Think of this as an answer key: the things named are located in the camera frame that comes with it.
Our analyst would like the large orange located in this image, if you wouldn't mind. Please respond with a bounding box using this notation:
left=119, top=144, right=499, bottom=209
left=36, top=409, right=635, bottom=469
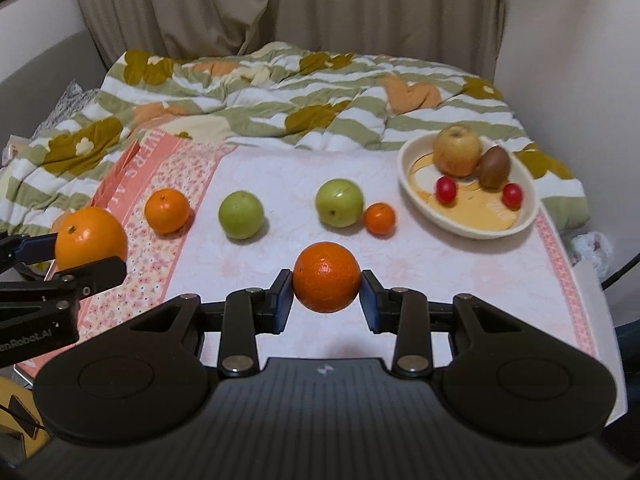
left=293, top=242, right=361, bottom=313
left=54, top=207, right=128, bottom=271

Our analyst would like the small orange mandarin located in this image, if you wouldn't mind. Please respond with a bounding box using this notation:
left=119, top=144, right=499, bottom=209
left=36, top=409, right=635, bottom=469
left=363, top=203, right=396, bottom=236

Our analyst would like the green apple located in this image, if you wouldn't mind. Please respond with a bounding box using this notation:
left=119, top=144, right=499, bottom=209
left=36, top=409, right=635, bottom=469
left=218, top=190, right=265, bottom=240
left=314, top=178, right=364, bottom=229

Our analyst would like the medium orange mandarin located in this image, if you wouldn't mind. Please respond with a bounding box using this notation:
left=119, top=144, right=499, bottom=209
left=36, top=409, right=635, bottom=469
left=144, top=188, right=191, bottom=235

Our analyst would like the pink floral towel cloth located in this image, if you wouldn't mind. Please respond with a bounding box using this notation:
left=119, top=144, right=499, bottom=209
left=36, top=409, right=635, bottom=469
left=14, top=129, right=629, bottom=426

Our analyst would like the white oval fruit bowl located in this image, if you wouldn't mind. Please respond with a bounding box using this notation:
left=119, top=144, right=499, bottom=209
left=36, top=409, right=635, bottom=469
left=397, top=133, right=540, bottom=240

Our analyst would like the red cherry tomato left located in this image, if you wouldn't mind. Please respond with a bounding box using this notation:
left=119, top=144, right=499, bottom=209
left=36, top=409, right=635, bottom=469
left=435, top=176, right=458, bottom=206

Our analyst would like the red cherry tomato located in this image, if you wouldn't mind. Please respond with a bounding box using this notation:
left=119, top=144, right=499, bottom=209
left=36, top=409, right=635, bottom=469
left=435, top=176, right=458, bottom=206
left=501, top=182, right=524, bottom=210

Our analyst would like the grey sofa backrest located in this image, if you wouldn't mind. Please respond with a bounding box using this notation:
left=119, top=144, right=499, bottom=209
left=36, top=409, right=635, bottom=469
left=1, top=30, right=106, bottom=148

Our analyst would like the grey patterned pillow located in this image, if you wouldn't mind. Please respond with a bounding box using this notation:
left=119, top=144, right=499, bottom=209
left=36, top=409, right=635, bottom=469
left=32, top=80, right=99, bottom=140

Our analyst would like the red cherry tomato right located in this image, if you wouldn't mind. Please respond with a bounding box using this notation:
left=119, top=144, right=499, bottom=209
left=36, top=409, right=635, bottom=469
left=501, top=182, right=524, bottom=210

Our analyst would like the brown kiwi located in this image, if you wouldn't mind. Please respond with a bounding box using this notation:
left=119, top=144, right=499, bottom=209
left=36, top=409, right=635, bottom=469
left=477, top=145, right=511, bottom=190

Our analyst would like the white crumpled plastic bag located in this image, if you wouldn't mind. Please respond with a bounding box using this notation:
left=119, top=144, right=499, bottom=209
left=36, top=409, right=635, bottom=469
left=568, top=231, right=612, bottom=281

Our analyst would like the green striped floral quilt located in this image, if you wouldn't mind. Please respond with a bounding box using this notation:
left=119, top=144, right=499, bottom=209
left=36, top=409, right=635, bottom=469
left=1, top=42, right=589, bottom=235

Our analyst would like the beige curtain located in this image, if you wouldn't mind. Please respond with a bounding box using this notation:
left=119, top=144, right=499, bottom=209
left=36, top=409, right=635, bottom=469
left=78, top=0, right=505, bottom=78

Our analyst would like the black cable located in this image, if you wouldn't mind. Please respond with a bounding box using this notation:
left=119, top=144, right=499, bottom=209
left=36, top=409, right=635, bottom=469
left=601, top=251, right=640, bottom=291

